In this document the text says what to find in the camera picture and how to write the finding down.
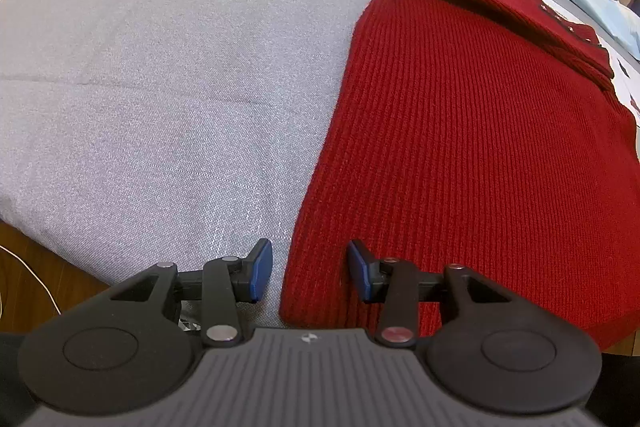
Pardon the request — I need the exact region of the white cable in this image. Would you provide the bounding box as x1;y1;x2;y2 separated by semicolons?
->
0;244;66;315

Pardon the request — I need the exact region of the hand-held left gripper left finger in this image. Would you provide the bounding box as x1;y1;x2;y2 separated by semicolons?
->
107;238;274;349

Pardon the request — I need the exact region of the grey printed bedsheet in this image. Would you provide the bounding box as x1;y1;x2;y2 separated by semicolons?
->
0;0;640;328

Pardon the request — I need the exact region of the dark red knitted sweater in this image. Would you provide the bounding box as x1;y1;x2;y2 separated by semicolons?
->
277;0;638;350

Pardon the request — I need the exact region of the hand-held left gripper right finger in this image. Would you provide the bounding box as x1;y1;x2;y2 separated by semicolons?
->
347;240;508;349

